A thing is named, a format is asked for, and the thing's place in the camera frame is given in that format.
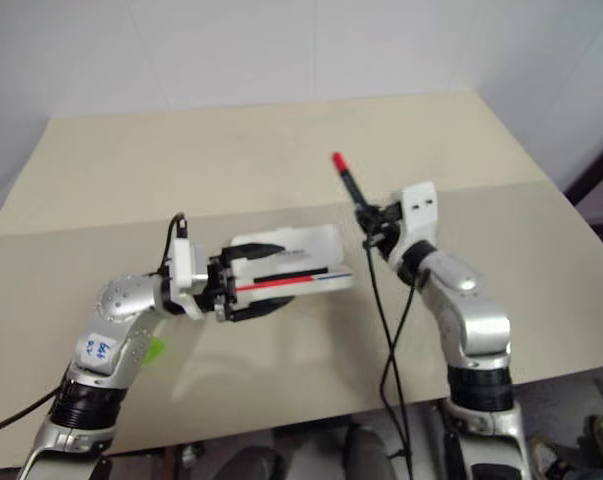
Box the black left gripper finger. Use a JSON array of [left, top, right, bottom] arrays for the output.
[[229, 296, 296, 324], [228, 242, 288, 262]]

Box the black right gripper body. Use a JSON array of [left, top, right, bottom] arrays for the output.
[[373, 197, 406, 257]]

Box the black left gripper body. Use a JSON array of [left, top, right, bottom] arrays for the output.
[[204, 247, 241, 324]]

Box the white pencil case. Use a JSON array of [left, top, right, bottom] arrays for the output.
[[229, 223, 356, 315]]

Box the black marker with red cap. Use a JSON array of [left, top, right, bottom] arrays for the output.
[[331, 151, 373, 214]]

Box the small green object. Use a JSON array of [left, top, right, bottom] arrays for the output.
[[143, 337, 166, 365]]

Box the white label with blue writing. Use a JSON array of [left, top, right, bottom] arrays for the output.
[[79, 331, 120, 375]]

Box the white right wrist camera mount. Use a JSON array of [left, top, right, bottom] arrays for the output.
[[386, 181, 441, 274]]

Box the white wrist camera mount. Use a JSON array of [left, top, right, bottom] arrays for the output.
[[386, 181, 441, 274], [168, 238, 208, 322]]

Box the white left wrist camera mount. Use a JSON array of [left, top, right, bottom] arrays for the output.
[[168, 238, 208, 322]]

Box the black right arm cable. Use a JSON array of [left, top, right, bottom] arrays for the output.
[[362, 240, 433, 480]]

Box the dark brown door frame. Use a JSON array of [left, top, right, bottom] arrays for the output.
[[562, 133, 603, 207]]

